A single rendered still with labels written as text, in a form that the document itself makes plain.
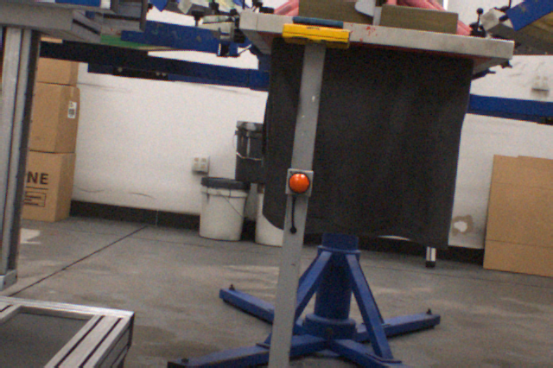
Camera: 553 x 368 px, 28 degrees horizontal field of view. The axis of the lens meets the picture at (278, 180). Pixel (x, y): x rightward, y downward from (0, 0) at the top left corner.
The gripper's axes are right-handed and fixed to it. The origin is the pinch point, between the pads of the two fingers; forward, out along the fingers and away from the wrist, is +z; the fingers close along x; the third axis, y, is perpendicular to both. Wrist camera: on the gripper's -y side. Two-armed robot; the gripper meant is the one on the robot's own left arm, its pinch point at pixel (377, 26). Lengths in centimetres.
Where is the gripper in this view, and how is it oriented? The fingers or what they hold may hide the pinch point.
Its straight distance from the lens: 249.0
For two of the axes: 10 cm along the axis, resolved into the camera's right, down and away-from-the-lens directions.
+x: -0.5, 0.4, -10.0
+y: -9.9, -1.1, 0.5
